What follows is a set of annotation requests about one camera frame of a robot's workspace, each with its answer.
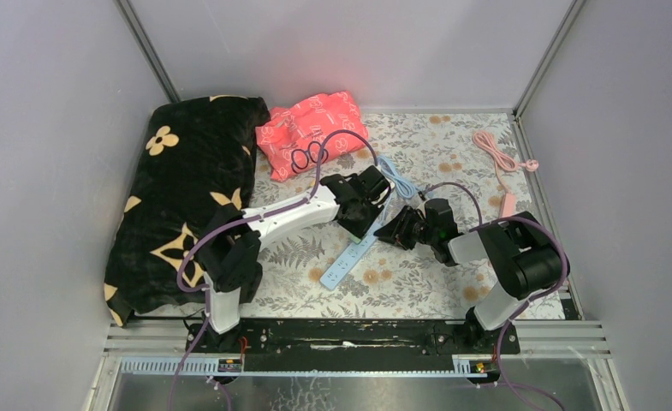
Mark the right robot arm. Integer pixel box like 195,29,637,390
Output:
374,199,570,353

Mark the black floral blanket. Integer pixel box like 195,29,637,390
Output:
104,95,271,328

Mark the floral table mat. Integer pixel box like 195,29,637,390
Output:
241,113,536,319

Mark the pink patterned bag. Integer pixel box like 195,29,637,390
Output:
256,91,368,182

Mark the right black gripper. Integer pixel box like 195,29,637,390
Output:
373,205,437,251

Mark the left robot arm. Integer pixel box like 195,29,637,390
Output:
192,166,392,352

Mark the blue power strip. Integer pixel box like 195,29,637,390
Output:
320,155,419,291

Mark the pink power strip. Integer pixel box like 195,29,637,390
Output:
473,130,539,217

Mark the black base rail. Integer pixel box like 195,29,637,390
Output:
186,319,520,372

